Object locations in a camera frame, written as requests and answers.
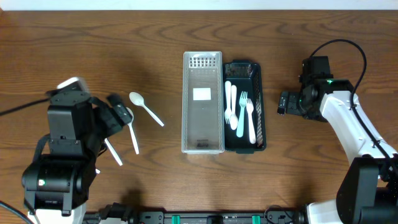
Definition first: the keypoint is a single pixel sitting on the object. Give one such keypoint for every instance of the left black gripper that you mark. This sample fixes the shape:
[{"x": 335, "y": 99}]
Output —
[{"x": 109, "y": 119}]

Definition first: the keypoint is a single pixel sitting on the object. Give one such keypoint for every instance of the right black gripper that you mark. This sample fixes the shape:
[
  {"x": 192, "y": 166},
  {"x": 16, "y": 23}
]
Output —
[{"x": 283, "y": 104}]

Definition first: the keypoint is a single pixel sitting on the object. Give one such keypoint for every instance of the white plastic fork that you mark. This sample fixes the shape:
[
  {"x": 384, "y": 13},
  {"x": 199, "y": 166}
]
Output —
[
  {"x": 242, "y": 103},
  {"x": 227, "y": 113},
  {"x": 250, "y": 109}
]

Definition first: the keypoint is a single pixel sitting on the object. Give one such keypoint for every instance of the black plastic mesh basket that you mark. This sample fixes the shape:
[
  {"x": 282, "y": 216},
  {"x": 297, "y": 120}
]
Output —
[{"x": 246, "y": 75}]

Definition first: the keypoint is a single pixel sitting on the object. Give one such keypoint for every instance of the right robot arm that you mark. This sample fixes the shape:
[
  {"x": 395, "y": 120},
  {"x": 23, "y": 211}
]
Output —
[{"x": 368, "y": 193}]

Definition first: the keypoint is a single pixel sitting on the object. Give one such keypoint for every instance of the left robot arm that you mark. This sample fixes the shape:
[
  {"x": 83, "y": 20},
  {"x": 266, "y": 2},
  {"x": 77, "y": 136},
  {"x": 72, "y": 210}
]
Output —
[{"x": 56, "y": 184}]

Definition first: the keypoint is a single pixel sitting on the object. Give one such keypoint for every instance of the clear plastic mesh basket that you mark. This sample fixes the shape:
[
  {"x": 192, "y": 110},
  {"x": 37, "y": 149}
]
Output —
[{"x": 202, "y": 121}]

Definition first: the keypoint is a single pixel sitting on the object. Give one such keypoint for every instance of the white label sticker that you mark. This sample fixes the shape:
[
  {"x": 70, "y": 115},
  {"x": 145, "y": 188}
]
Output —
[{"x": 201, "y": 94}]

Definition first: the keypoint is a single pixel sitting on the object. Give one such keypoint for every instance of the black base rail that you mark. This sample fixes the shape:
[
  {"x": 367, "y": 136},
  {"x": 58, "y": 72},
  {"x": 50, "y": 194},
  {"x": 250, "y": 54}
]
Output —
[{"x": 119, "y": 213}]

